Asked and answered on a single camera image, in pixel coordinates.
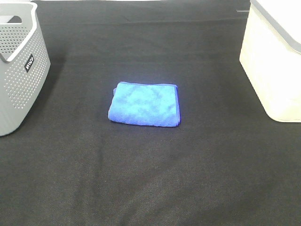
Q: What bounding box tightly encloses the blue microfiber towel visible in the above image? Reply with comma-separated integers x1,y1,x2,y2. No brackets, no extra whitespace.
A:
108,82,181,127

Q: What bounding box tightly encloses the black fabric table cover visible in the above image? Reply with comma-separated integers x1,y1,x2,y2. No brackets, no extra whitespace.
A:
0,0,301,226

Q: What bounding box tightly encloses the white plastic storage basket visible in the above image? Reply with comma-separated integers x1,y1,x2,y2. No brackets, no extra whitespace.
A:
239,0,301,122

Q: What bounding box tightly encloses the grey perforated plastic basket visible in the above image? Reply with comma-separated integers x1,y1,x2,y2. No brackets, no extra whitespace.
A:
0,1,51,136

